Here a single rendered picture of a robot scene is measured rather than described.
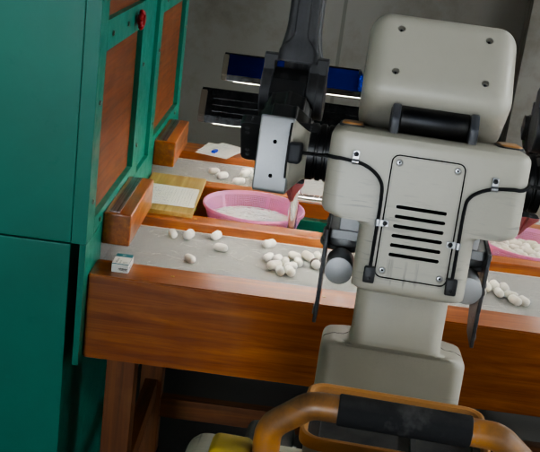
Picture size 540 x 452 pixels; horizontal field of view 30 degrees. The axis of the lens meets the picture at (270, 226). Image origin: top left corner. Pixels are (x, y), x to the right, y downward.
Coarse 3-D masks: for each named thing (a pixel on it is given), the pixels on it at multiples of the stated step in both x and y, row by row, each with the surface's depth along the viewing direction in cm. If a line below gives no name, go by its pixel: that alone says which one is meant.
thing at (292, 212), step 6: (294, 198) 243; (300, 198) 243; (306, 198) 243; (312, 198) 243; (318, 198) 243; (294, 204) 243; (288, 210) 245; (294, 210) 244; (288, 216) 245; (294, 216) 244; (288, 222) 245; (294, 222) 245; (294, 228) 246
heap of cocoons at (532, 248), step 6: (510, 240) 266; (516, 240) 265; (522, 240) 267; (528, 240) 267; (498, 246) 260; (504, 246) 260; (510, 246) 261; (516, 246) 261; (522, 246) 261; (528, 246) 264; (534, 246) 263; (516, 252) 256; (522, 252) 256; (528, 252) 259; (534, 252) 259
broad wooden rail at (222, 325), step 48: (96, 288) 201; (144, 288) 200; (192, 288) 200; (240, 288) 203; (288, 288) 206; (96, 336) 204; (144, 336) 204; (192, 336) 203; (240, 336) 203; (288, 336) 202; (480, 336) 200; (528, 336) 200; (480, 384) 203; (528, 384) 203
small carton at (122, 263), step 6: (114, 258) 204; (120, 258) 205; (126, 258) 205; (132, 258) 206; (114, 264) 202; (120, 264) 202; (126, 264) 202; (132, 264) 207; (114, 270) 203; (120, 270) 203; (126, 270) 203
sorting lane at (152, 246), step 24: (144, 240) 230; (168, 240) 232; (192, 240) 235; (216, 240) 237; (240, 240) 239; (144, 264) 216; (168, 264) 218; (192, 264) 220; (216, 264) 222; (240, 264) 224; (264, 264) 225; (336, 288) 217; (528, 288) 232; (504, 312) 215; (528, 312) 217
